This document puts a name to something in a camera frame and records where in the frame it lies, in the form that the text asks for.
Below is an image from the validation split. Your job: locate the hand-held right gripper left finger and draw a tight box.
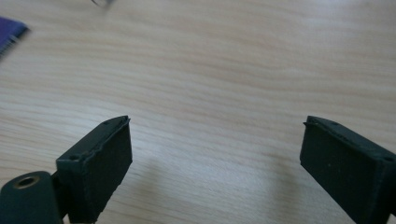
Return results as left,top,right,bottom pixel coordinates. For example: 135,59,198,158
55,115,134,224

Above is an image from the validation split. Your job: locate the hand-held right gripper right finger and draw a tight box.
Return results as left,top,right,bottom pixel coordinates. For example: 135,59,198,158
299,115,396,224

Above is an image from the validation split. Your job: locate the purple flat object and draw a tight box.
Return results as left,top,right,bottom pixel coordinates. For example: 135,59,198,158
0,16,31,60

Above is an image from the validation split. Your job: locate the small grey object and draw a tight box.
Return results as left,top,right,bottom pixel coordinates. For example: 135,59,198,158
91,0,117,8

